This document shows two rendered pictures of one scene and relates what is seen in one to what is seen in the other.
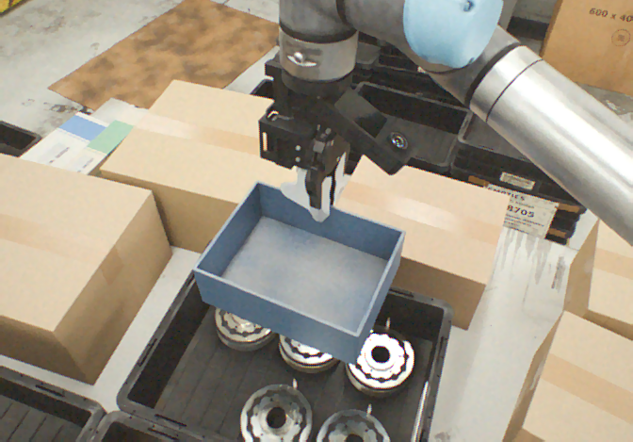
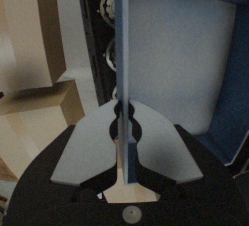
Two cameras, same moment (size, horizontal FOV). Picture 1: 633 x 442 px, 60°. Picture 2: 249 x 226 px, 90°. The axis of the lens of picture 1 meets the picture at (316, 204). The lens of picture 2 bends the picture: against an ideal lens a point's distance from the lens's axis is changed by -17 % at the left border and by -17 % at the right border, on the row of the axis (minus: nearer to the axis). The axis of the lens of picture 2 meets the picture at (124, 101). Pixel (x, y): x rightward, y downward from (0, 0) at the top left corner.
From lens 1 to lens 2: 0.59 m
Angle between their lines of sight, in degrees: 43
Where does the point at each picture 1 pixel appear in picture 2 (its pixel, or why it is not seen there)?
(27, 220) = (134, 191)
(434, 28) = not seen: outside the picture
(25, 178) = (117, 201)
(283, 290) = (192, 90)
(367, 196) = (12, 73)
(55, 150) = not seen: hidden behind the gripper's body
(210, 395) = not seen: hidden behind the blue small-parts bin
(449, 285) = not seen: outside the picture
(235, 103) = (19, 170)
